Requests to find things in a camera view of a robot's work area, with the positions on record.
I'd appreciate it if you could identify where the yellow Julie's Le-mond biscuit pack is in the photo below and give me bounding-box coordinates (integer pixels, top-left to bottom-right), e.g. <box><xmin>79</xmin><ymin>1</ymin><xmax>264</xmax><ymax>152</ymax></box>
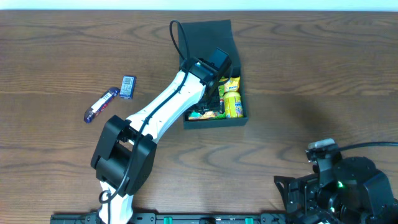
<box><xmin>223</xmin><ymin>77</ymin><xmax>241</xmax><ymax>93</ymax></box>

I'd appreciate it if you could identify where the blue gum pack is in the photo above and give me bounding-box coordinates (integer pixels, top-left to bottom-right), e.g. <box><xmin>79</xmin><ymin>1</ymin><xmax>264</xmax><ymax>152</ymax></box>
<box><xmin>119</xmin><ymin>75</ymin><xmax>136</xmax><ymax>99</ymax></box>

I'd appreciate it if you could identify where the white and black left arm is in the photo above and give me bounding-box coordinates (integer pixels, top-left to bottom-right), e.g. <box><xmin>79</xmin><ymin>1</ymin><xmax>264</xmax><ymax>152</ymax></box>
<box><xmin>91</xmin><ymin>56</ymin><xmax>231</xmax><ymax>223</ymax></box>

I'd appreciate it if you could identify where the black open gift box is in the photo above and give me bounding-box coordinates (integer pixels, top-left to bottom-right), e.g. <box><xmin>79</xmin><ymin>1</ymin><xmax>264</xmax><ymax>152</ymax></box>
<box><xmin>182</xmin><ymin>20</ymin><xmax>249</xmax><ymax>129</ymax></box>

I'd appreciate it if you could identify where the yellow Pretz snack box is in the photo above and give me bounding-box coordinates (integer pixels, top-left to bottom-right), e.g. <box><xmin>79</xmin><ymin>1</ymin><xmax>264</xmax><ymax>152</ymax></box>
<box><xmin>218</xmin><ymin>77</ymin><xmax>226</xmax><ymax>113</ymax></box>

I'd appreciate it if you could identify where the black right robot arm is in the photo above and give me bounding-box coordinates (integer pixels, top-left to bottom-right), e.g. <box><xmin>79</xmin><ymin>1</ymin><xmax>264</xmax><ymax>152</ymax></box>
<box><xmin>274</xmin><ymin>139</ymin><xmax>397</xmax><ymax>223</ymax></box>

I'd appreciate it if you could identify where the yellow Mentos candy bottle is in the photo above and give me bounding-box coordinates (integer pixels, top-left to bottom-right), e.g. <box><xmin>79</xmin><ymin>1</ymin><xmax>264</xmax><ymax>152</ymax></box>
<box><xmin>223</xmin><ymin>91</ymin><xmax>244</xmax><ymax>118</ymax></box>

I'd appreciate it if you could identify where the blue fruit and nut bar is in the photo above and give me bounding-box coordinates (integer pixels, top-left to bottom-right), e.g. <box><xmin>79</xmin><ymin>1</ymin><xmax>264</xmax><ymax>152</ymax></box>
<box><xmin>83</xmin><ymin>87</ymin><xmax>120</xmax><ymax>123</ymax></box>

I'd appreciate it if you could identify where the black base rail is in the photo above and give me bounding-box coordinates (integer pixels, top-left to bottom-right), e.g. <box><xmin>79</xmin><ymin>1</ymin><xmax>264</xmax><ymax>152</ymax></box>
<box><xmin>50</xmin><ymin>213</ymin><xmax>289</xmax><ymax>224</ymax></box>

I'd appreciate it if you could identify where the green Haribo gummy bag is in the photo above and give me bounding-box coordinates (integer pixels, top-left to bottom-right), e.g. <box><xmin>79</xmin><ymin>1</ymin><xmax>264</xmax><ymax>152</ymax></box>
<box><xmin>188</xmin><ymin>111</ymin><xmax>226</xmax><ymax>121</ymax></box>

